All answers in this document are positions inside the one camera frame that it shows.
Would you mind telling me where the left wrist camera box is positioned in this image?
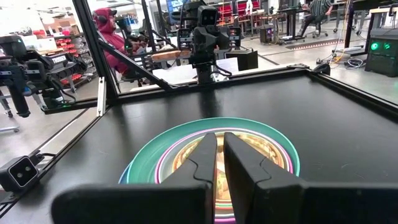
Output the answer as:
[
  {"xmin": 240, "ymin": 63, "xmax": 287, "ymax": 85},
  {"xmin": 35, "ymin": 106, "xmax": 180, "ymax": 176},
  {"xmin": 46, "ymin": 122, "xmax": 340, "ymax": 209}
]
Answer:
[{"xmin": 197, "ymin": 5, "xmax": 219, "ymax": 27}]

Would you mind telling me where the wooden board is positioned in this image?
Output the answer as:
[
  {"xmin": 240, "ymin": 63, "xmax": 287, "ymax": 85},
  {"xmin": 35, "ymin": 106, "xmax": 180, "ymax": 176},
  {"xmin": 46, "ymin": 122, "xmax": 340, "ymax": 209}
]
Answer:
[{"xmin": 150, "ymin": 49, "xmax": 192, "ymax": 63}]

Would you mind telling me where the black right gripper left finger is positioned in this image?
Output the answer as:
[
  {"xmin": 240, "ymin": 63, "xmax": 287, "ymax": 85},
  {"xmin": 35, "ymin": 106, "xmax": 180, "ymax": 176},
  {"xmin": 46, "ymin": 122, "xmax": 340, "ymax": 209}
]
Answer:
[{"xmin": 51, "ymin": 132, "xmax": 218, "ymax": 224}]

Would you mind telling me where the black computer with green lights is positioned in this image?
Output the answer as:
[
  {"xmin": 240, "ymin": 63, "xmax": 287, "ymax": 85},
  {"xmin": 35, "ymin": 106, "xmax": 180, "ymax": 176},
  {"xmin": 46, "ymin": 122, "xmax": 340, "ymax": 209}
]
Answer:
[{"xmin": 364, "ymin": 27, "xmax": 398, "ymax": 78}]

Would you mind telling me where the red storage rack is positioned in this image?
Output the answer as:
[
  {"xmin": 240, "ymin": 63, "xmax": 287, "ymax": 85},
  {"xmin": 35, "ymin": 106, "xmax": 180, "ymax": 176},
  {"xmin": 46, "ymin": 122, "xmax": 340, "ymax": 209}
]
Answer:
[{"xmin": 216, "ymin": 0, "xmax": 262, "ymax": 26}]

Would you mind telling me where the white table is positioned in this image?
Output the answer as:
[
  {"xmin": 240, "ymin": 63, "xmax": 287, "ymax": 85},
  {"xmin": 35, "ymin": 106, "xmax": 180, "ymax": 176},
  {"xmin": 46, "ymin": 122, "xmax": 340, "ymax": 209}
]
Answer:
[{"xmin": 129, "ymin": 57, "xmax": 240, "ymax": 93}]

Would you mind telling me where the black table-level camera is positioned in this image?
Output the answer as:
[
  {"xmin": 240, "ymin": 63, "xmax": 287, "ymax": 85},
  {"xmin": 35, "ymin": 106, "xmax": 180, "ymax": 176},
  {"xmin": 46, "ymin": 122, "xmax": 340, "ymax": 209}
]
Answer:
[{"xmin": 0, "ymin": 154, "xmax": 40, "ymax": 193}]

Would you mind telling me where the teal plastic plate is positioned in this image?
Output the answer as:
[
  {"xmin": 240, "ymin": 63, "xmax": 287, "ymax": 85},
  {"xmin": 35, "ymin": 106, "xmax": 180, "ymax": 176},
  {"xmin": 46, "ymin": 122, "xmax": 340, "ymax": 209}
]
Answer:
[{"xmin": 126, "ymin": 117, "xmax": 301, "ymax": 185}]

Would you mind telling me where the black box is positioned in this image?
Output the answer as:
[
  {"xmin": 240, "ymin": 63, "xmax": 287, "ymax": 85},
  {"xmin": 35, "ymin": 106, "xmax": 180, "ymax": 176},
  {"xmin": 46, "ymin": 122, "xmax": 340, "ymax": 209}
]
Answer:
[{"xmin": 224, "ymin": 49, "xmax": 259, "ymax": 72}]

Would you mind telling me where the blue plastic plate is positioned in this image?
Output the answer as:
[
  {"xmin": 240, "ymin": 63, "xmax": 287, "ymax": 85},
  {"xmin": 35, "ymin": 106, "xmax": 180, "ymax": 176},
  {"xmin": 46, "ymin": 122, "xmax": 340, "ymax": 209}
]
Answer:
[{"xmin": 118, "ymin": 161, "xmax": 133, "ymax": 185}]

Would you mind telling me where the translucent orange plastic plate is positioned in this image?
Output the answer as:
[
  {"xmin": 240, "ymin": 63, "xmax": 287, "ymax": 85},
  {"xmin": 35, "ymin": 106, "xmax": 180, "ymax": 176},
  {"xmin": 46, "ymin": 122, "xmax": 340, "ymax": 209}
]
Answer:
[{"xmin": 172, "ymin": 131, "xmax": 285, "ymax": 215}]

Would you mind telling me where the white cable coil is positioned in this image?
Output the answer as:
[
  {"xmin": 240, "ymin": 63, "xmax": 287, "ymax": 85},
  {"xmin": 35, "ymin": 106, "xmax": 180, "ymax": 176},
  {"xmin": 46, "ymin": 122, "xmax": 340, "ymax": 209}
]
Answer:
[{"xmin": 345, "ymin": 57, "xmax": 365, "ymax": 69}]

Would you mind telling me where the black desk with wooden top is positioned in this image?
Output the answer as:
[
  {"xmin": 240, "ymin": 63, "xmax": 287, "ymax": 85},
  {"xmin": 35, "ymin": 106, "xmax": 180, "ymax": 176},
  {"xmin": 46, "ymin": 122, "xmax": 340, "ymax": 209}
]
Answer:
[{"xmin": 344, "ymin": 0, "xmax": 398, "ymax": 49}]

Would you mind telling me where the shelf with red bins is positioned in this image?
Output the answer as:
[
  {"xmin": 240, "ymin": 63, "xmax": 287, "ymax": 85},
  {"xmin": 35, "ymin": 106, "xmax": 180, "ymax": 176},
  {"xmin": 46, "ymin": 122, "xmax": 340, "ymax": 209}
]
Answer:
[{"xmin": 53, "ymin": 33, "xmax": 97, "ymax": 90}]

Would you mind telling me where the cardboard box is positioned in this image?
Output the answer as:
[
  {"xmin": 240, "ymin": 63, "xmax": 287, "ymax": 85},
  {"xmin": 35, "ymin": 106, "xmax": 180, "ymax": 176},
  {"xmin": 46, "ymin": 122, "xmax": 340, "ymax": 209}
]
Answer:
[{"xmin": 49, "ymin": 22, "xmax": 81, "ymax": 37}]

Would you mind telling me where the silver aluminium bracket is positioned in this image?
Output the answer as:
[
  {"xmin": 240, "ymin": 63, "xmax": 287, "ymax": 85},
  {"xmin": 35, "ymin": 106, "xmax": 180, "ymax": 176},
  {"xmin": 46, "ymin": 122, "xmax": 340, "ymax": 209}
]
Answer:
[{"xmin": 96, "ymin": 76, "xmax": 108, "ymax": 118}]

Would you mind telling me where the black corner foot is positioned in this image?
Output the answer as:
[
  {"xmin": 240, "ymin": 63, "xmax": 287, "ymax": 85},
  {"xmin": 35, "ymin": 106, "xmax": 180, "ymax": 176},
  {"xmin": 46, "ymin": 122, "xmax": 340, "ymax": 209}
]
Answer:
[{"xmin": 312, "ymin": 62, "xmax": 331, "ymax": 77}]

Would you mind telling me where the person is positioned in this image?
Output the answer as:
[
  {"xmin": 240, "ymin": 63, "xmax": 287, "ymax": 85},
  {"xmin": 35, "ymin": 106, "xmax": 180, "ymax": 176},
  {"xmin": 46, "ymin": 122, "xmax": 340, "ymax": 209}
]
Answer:
[
  {"xmin": 92, "ymin": 7, "xmax": 149, "ymax": 78},
  {"xmin": 296, "ymin": 0, "xmax": 334, "ymax": 38}
]

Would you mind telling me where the black camera cable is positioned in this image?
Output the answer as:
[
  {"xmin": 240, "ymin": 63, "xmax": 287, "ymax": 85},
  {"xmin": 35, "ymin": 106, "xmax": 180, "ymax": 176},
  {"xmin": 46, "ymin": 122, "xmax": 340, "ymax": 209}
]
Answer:
[{"xmin": 29, "ymin": 150, "xmax": 57, "ymax": 167}]

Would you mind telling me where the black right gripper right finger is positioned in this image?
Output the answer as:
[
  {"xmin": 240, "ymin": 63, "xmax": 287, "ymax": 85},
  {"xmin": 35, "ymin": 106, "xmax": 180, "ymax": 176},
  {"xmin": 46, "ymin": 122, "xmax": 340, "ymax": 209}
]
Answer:
[{"xmin": 223, "ymin": 131, "xmax": 398, "ymax": 224}]

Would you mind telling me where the small black computer tower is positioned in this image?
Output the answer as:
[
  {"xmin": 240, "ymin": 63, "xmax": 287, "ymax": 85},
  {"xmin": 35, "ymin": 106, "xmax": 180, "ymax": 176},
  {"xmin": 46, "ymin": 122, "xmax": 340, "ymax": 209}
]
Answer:
[{"xmin": 259, "ymin": 26, "xmax": 275, "ymax": 44}]

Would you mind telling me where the yellow floor cable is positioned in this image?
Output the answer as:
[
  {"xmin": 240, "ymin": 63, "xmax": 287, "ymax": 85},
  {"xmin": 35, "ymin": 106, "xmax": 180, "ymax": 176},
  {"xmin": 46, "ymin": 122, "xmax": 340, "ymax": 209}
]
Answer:
[{"xmin": 329, "ymin": 0, "xmax": 354, "ymax": 65}]

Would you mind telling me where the blue monitor screen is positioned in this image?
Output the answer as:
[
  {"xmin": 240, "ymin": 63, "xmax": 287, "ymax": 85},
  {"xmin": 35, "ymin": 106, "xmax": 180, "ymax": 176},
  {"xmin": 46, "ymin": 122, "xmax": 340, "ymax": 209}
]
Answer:
[{"xmin": 165, "ymin": 0, "xmax": 185, "ymax": 25}]

